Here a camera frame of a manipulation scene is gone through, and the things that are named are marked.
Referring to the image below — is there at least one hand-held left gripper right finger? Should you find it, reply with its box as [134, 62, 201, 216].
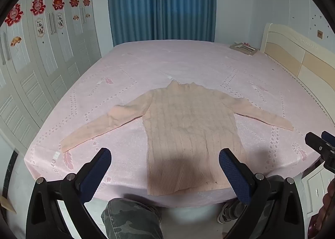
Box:
[218, 148, 313, 239]

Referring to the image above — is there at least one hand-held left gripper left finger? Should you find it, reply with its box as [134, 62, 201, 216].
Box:
[26, 148, 112, 239]

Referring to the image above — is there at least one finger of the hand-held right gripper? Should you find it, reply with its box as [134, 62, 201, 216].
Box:
[305, 132, 331, 156]
[321, 131, 335, 148]

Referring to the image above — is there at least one pink knit sweater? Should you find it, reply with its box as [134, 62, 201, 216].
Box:
[60, 81, 294, 197]

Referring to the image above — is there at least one person's right hand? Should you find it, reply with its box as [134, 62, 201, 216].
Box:
[317, 190, 335, 230]

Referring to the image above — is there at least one white nightstand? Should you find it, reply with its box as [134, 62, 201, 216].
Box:
[301, 161, 333, 216]

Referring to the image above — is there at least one grey shoe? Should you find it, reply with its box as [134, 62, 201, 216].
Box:
[217, 198, 244, 224]

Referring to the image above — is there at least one camouflage pants leg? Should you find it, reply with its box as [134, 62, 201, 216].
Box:
[101, 197, 164, 239]

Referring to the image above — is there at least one cream wooden headboard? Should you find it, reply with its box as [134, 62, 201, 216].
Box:
[260, 23, 335, 122]

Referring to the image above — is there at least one brown cardboard piece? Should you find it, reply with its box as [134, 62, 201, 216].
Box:
[0, 195, 17, 215]

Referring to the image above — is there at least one white wardrobe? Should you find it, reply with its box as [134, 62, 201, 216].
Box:
[0, 0, 102, 151]

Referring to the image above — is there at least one bed with pink sheet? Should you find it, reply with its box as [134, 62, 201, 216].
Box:
[24, 40, 331, 207]

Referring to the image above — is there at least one blue curtain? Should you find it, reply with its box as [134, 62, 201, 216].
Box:
[106, 0, 217, 47]

